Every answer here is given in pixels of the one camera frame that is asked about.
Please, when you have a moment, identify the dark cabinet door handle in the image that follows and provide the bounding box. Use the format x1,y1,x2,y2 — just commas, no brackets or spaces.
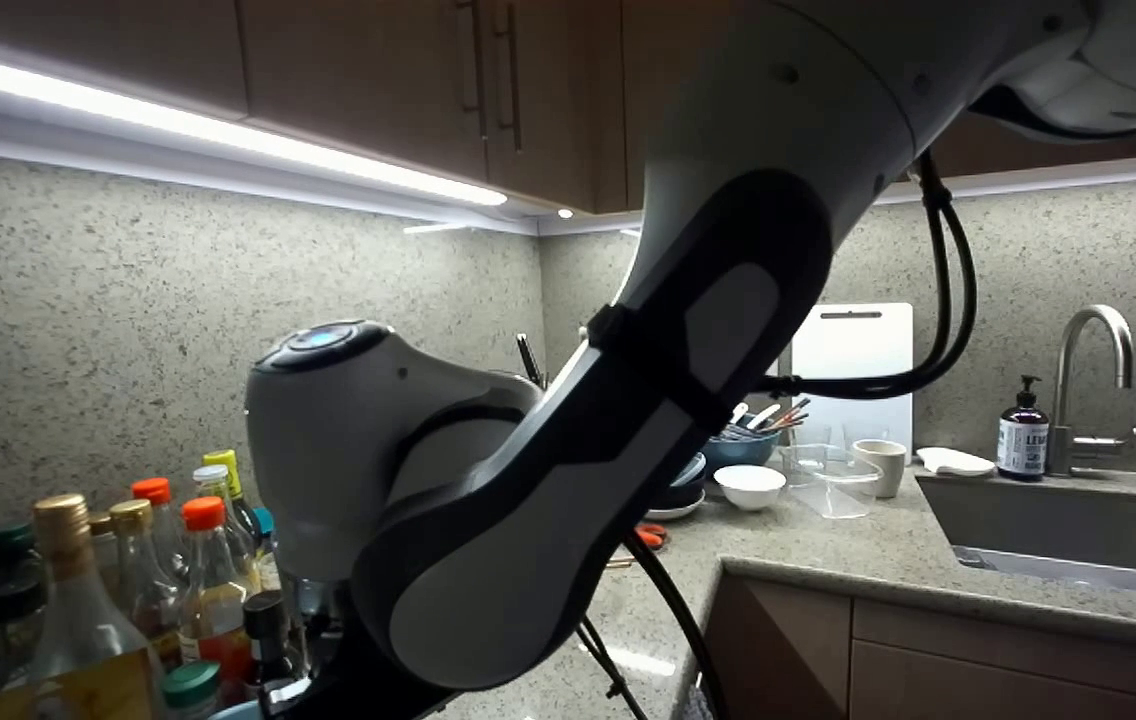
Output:
495,0,529,150
458,0,486,138

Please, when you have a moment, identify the dark soap pump bottle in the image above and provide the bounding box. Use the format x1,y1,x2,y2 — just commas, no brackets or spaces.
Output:
992,371,1051,482

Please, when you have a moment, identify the large dark blue bowl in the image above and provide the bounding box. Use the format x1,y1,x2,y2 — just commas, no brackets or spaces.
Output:
702,422,784,473

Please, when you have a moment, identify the orange-cap sauce bottle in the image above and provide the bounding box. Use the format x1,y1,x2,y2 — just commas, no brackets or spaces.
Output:
177,497,254,696
125,475,190,576

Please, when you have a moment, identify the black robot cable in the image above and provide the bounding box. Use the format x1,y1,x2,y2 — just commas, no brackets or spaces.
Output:
572,148,982,720

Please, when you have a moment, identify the dark green-cap bottle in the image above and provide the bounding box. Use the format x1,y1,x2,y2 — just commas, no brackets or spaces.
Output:
0,524,54,683

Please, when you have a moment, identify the white under-cabinet light strip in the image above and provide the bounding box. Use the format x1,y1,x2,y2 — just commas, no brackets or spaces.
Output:
0,51,513,217

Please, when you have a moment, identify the white plate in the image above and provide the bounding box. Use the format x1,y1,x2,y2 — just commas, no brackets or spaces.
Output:
645,497,707,524

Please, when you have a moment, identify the small white bowl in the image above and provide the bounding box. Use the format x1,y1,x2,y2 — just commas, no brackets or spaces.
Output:
710,459,790,515

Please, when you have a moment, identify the medium gold-cap bottle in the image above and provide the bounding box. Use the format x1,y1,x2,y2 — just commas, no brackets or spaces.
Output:
98,498,184,655

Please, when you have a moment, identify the steel kitchen faucet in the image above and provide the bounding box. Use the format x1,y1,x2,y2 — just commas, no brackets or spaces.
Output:
1045,300,1136,475

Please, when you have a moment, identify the white sponge cloth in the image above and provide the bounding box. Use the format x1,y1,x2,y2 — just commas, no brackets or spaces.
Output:
910,444,1000,482

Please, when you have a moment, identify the small dark black-cap bottle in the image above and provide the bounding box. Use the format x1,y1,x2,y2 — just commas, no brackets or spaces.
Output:
241,588,301,696

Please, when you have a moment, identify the clear plastic container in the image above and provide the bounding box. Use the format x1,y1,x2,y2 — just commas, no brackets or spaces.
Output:
784,444,883,524

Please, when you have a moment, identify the dark-handled utensil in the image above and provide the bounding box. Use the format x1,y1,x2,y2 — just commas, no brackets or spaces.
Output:
763,396,814,437

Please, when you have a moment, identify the large gold-cap oil bottle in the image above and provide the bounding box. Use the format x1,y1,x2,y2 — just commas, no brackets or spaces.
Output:
5,493,168,720

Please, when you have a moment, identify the white cutting board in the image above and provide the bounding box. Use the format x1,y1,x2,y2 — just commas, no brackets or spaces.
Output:
784,300,918,454

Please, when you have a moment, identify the brown wooden wall cabinet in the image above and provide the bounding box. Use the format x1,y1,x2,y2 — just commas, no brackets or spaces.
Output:
0,0,599,217
592,0,1136,217

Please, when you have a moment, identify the white-cap bottle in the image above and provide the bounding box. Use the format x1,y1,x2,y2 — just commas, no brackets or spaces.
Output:
189,464,244,534

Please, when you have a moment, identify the white cup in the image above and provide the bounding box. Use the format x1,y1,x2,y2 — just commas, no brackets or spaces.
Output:
851,437,910,505

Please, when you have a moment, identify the yellow-green-cap bottle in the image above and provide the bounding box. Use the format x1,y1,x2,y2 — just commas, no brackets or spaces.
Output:
200,447,254,529

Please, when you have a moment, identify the brown base cabinet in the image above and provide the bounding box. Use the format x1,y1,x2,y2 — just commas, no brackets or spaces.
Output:
682,565,1136,720

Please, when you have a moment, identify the green-lid jar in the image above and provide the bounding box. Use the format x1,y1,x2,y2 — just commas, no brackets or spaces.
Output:
159,660,223,720

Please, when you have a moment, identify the grey kitchen sink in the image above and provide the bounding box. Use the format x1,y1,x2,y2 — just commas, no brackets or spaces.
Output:
916,466,1136,605

